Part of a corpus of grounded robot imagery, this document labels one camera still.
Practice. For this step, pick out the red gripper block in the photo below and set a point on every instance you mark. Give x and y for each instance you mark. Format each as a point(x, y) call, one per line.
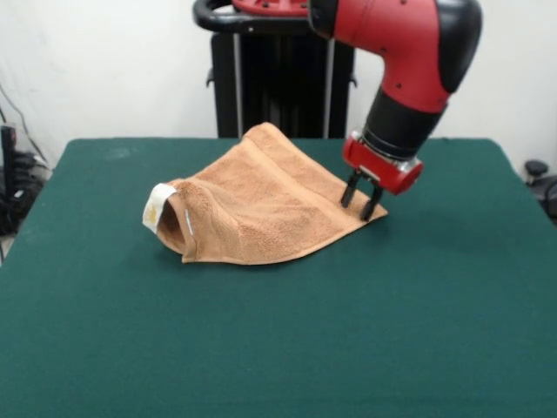
point(383, 172)

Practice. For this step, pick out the tan terry towel white label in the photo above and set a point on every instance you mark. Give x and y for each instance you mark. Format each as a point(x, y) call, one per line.
point(261, 204)

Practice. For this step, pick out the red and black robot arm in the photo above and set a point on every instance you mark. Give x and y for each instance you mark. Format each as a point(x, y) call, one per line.
point(404, 56)

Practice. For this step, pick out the dark green table cloth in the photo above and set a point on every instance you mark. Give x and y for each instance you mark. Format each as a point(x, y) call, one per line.
point(130, 326)

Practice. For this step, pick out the black upright box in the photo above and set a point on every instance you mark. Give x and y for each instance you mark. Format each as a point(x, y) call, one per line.
point(8, 152)

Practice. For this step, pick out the red robot base plate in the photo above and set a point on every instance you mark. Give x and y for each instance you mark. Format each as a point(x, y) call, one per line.
point(270, 5)

